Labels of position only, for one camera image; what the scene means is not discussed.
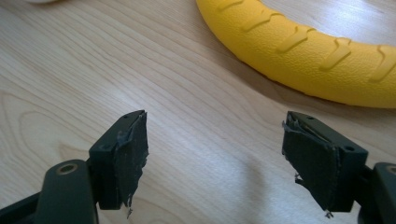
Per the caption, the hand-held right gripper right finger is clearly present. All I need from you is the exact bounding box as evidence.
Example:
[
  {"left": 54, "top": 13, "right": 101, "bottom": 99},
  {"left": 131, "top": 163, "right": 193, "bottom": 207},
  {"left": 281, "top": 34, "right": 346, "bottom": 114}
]
[{"left": 281, "top": 110, "right": 369, "bottom": 218}]

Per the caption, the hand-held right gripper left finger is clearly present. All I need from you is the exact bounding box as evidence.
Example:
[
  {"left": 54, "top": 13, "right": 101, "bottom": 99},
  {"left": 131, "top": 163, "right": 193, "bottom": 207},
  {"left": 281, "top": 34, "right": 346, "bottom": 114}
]
[{"left": 89, "top": 109, "right": 149, "bottom": 218}]

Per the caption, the white round object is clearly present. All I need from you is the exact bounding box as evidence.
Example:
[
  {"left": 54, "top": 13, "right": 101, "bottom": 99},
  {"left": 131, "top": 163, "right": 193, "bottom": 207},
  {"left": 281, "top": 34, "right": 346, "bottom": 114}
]
[{"left": 22, "top": 0, "right": 60, "bottom": 5}]

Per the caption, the yellow ridged ring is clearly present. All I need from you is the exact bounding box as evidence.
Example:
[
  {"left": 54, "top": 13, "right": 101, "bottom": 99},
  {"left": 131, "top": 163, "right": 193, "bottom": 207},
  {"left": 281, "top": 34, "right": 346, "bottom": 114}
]
[{"left": 195, "top": 0, "right": 396, "bottom": 109}]

